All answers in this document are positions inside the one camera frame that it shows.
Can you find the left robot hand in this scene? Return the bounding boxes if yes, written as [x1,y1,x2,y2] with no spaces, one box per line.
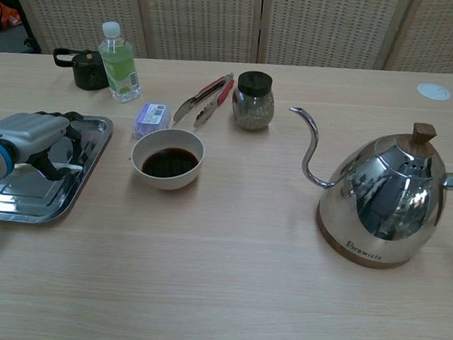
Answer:
[0,106,88,183]

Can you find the white plastic spoon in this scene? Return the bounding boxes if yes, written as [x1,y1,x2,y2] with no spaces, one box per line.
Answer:
[53,161,85,172]

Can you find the white bowl with dark liquid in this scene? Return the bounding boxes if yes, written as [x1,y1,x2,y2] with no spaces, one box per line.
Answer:
[129,127,206,194]

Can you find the rectangular stainless steel tray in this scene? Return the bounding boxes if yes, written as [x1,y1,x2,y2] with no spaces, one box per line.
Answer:
[0,107,115,229]

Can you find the black tripod stand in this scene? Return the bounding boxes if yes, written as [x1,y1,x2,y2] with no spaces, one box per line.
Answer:
[22,35,42,54]

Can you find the clear bottle with green label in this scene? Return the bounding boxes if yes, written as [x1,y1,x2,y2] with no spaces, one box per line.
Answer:
[95,20,147,105]

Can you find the orange item in background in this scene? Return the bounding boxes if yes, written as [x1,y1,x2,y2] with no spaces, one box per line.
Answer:
[0,0,24,28]

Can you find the small purple plastic box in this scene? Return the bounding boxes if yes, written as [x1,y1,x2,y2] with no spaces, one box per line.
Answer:
[130,100,173,143]

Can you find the metal tongs with red grips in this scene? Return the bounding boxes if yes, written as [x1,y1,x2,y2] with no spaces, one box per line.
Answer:
[172,68,236,131]

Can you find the woven wood-framed folding screen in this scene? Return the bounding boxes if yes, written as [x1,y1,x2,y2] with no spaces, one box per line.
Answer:
[0,0,453,82]

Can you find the glass jar with black lid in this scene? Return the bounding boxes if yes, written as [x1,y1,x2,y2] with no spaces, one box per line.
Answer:
[230,69,278,134]

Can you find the black canister with loop handle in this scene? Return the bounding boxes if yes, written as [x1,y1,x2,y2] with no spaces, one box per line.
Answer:
[50,47,112,92]

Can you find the steel gooseneck kettle wooden handle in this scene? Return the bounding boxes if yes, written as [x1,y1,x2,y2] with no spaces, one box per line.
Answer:
[278,106,453,276]

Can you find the white round cable grommet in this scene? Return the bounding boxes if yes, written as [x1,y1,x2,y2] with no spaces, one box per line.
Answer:
[416,82,453,102]

